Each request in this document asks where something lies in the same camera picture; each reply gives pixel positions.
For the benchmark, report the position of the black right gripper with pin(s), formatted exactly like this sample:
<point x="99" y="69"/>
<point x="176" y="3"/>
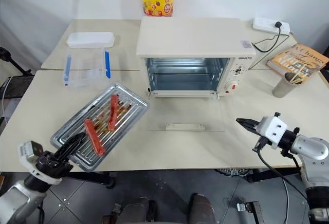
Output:
<point x="262" y="144"/>

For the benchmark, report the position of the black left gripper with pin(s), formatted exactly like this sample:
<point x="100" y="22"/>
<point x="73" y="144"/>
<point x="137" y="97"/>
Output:
<point x="55" y="166"/>

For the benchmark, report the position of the silver metal baking tray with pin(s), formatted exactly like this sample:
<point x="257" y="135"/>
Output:
<point x="77" y="131"/>

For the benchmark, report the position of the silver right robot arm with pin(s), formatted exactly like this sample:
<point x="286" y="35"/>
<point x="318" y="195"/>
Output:
<point x="311" y="147"/>

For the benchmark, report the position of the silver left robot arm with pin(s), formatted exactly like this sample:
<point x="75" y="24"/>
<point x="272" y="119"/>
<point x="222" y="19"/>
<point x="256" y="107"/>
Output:
<point x="15" y="201"/>

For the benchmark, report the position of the red sausage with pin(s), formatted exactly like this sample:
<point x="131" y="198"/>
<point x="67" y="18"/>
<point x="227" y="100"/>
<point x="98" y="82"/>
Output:
<point x="113" y="113"/>
<point x="94" y="138"/>

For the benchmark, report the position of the red white oven knob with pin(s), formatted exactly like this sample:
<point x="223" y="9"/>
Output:
<point x="231" y="85"/>

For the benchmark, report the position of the glass toaster oven door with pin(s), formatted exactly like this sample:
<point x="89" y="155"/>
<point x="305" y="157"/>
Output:
<point x="185" y="111"/>

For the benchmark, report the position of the small sticker on oven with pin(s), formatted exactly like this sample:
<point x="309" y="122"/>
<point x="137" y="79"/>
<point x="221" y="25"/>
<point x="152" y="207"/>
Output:
<point x="246" y="44"/>

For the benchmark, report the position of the cream toaster oven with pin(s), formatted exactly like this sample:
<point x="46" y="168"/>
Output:
<point x="190" y="36"/>

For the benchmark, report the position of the black table leg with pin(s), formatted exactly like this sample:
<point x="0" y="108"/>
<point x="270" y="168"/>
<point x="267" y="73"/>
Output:
<point x="97" y="177"/>
<point x="272" y="175"/>

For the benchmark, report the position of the grey metal cup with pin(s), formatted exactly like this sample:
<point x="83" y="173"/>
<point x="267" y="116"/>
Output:
<point x="282" y="88"/>

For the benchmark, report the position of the wooden chopsticks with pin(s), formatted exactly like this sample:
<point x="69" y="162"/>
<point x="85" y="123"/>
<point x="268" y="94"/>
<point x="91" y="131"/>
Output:
<point x="299" y="77"/>

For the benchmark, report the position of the clear container with blue clips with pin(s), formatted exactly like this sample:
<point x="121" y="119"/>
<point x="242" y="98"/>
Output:
<point x="86" y="72"/>

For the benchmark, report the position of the yellow brown book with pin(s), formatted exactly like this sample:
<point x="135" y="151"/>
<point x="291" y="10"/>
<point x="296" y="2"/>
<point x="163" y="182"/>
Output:
<point x="298" y="59"/>

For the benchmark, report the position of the dark rounded shape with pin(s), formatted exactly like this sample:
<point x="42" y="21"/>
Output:
<point x="201" y="208"/>
<point x="136" y="211"/>

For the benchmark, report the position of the white power strip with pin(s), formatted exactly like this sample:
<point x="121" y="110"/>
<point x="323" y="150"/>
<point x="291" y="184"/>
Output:
<point x="264" y="25"/>

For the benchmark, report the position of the black power plug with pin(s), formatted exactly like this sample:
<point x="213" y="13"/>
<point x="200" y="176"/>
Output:
<point x="277" y="25"/>

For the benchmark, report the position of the black tripod stand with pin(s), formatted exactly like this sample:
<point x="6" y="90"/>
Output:
<point x="13" y="59"/>

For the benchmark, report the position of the white container lid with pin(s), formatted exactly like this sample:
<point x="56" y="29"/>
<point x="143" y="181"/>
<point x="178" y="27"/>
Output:
<point x="90" y="39"/>

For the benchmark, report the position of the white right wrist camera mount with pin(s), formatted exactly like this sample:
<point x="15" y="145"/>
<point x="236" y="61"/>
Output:
<point x="272" y="130"/>

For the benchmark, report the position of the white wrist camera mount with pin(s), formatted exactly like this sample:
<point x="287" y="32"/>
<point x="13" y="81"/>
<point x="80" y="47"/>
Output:
<point x="272" y="130"/>
<point x="27" y="149"/>

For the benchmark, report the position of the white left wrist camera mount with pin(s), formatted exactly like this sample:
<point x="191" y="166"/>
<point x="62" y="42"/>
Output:
<point x="27" y="149"/>

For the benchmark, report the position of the caster wheel bracket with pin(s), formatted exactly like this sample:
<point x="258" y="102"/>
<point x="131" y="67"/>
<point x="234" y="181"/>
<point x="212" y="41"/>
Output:
<point x="248" y="206"/>

